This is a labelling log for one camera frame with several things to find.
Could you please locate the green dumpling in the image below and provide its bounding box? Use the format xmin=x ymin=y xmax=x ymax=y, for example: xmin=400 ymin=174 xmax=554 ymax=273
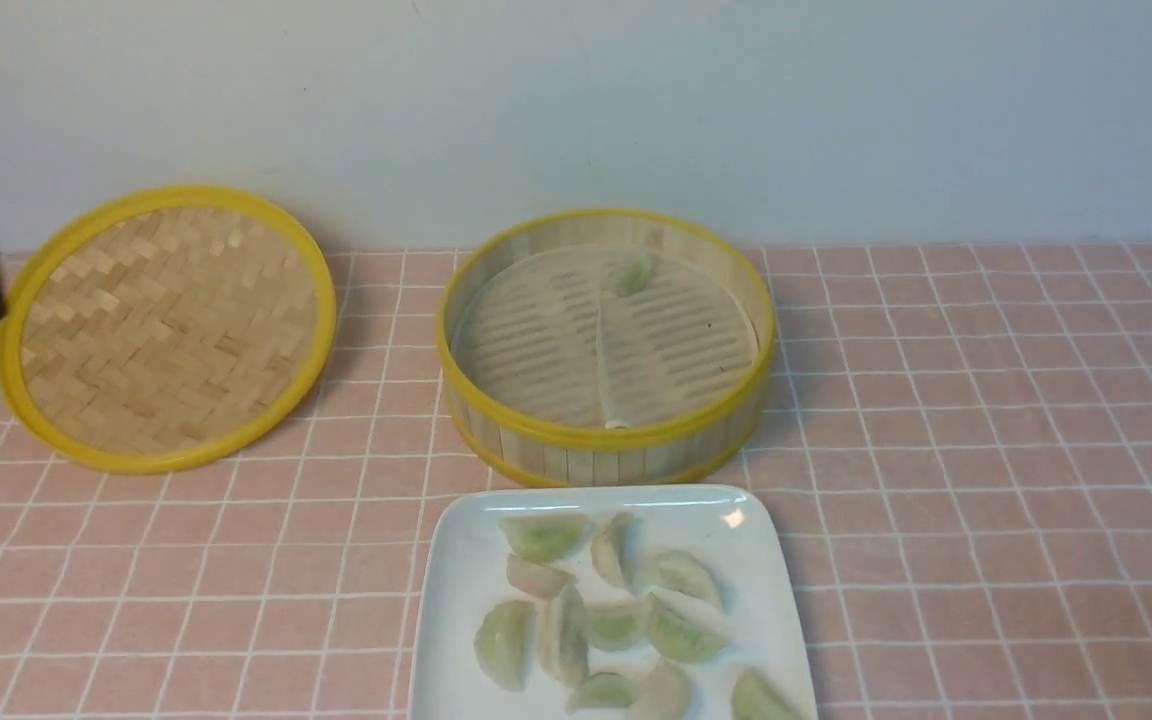
xmin=605 ymin=250 xmax=654 ymax=300

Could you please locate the pale dumpling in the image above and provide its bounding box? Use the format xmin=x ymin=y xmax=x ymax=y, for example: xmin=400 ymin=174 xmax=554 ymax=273
xmin=590 ymin=511 xmax=636 ymax=592
xmin=506 ymin=553 xmax=577 ymax=601

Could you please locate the white square plate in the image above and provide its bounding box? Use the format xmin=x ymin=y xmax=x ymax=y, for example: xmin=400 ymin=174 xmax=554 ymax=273
xmin=408 ymin=484 xmax=818 ymax=719

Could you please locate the green dumpling plate top left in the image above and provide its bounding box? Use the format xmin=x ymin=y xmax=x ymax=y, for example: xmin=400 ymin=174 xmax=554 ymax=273
xmin=498 ymin=511 xmax=591 ymax=564

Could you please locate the green dumpling plate far left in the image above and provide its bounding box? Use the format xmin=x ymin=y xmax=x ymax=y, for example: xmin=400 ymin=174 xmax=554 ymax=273
xmin=473 ymin=600 xmax=536 ymax=694

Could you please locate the pale dumpling plate centre left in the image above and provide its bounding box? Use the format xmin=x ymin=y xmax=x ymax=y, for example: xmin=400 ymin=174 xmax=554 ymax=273
xmin=535 ymin=585 xmax=589 ymax=689

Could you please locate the small green dumpling plate bottom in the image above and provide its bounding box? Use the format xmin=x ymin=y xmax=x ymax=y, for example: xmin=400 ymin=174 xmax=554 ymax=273
xmin=564 ymin=673 xmax=641 ymax=715

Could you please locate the pale green dumpling plate right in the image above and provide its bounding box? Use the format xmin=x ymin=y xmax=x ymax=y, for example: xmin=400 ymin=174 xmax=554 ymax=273
xmin=636 ymin=550 xmax=723 ymax=611

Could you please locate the green dumpling plate centre right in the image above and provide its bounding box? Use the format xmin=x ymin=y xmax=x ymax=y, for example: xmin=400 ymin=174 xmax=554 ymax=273
xmin=644 ymin=593 xmax=732 ymax=664

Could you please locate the pale dumpling plate bottom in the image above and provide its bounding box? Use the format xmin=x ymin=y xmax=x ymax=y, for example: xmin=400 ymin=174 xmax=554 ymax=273
xmin=626 ymin=657 xmax=692 ymax=720

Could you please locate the green dumpling plate bottom right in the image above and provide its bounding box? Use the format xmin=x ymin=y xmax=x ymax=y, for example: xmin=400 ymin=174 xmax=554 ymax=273
xmin=730 ymin=667 xmax=805 ymax=720

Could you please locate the bamboo steamer lid yellow rim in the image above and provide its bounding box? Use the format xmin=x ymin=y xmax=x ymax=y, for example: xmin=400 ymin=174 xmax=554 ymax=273
xmin=0 ymin=184 xmax=338 ymax=473

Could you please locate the bamboo steamer basket yellow rim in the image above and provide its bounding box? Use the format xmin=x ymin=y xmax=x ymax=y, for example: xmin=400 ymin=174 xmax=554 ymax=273
xmin=435 ymin=209 xmax=776 ymax=487

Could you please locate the pink checked tablecloth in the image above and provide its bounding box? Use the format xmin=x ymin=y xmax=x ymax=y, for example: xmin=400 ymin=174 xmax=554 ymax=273
xmin=0 ymin=245 xmax=1152 ymax=719

